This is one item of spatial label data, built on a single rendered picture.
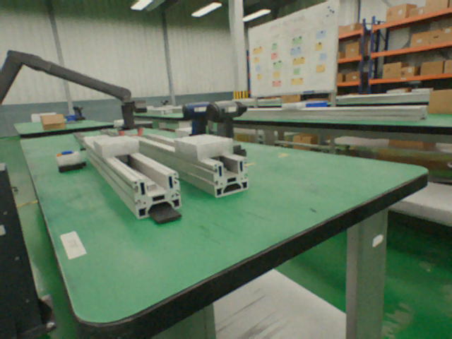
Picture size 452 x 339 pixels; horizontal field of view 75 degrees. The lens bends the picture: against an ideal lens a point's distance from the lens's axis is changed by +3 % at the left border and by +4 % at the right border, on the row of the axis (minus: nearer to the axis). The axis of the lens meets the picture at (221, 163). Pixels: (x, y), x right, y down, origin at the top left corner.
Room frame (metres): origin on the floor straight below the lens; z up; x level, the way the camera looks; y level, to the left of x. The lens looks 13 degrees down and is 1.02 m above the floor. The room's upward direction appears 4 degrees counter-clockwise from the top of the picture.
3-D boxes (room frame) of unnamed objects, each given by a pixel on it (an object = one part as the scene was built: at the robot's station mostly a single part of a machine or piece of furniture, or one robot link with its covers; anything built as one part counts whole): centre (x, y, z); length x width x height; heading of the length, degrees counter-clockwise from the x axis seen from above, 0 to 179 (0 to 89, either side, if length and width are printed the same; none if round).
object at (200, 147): (0.82, 0.05, 0.87); 0.16 x 0.11 x 0.07; 30
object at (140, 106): (1.57, 0.44, 1.02); 0.12 x 0.09 x 0.12; 119
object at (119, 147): (0.94, 0.34, 0.87); 0.16 x 0.11 x 0.07; 30
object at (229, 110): (1.04, -0.05, 0.89); 0.20 x 0.08 x 0.22; 132
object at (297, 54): (4.16, -1.01, 0.97); 1.50 x 0.50 x 1.95; 35
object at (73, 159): (1.12, 0.59, 0.81); 0.10 x 0.08 x 0.06; 120
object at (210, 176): (1.04, 0.18, 0.82); 0.80 x 0.10 x 0.09; 30
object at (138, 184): (0.94, 0.34, 0.82); 0.80 x 0.10 x 0.09; 30
